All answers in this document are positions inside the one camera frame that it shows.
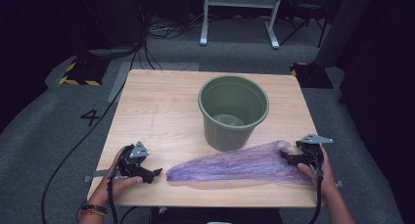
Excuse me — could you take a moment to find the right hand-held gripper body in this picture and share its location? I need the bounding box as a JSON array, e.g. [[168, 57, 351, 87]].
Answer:
[[295, 134, 334, 173]]

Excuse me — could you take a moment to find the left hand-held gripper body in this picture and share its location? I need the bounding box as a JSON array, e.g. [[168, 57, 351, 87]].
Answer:
[[115, 140, 150, 179]]

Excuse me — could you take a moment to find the purple plastic bag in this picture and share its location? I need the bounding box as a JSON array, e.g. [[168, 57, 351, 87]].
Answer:
[[165, 139, 312, 186]]

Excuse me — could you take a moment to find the green plastic bin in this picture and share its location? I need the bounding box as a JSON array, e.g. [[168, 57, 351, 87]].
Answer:
[[198, 74, 270, 153]]

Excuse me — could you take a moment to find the person's right hand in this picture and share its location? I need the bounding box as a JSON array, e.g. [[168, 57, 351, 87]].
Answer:
[[297, 145, 337, 199]]

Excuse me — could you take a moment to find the person's left hand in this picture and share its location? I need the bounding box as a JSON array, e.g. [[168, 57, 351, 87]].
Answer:
[[88, 146, 144, 209]]

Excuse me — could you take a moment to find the grey tape strip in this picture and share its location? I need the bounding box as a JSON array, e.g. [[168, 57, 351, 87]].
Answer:
[[83, 169, 110, 183]]

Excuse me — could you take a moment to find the yellow black striped base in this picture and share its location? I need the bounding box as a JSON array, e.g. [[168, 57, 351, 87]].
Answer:
[[290, 62, 334, 90], [58, 57, 111, 87]]

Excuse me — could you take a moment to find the black folding stand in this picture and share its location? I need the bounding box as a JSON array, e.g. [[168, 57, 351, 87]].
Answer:
[[278, 2, 330, 49]]

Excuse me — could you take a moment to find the left hand-held gripper cable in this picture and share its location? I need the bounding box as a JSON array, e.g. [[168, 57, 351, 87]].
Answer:
[[107, 152, 124, 224]]

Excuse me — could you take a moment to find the hand-held gripper cable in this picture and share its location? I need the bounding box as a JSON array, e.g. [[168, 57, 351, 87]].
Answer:
[[307, 150, 325, 224], [107, 152, 124, 224]]

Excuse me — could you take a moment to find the right hand-held gripper cable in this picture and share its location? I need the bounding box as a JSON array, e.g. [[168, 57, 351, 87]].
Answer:
[[307, 150, 325, 224]]

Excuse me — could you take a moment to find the black bead bracelet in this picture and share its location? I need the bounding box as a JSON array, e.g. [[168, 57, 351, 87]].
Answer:
[[80, 203, 109, 214]]

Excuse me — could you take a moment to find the orange bracelet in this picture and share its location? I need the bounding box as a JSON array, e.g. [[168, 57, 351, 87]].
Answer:
[[77, 209, 107, 218]]

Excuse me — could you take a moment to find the long black floor cable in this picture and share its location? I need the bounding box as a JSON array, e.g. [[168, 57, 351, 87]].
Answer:
[[40, 41, 146, 224]]

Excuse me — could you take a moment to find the grey padded post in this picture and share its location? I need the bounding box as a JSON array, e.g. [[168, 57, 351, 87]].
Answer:
[[314, 0, 376, 68]]

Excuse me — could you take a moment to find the bundle of floor cables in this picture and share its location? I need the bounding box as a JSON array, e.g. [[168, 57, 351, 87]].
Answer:
[[146, 13, 204, 41]]

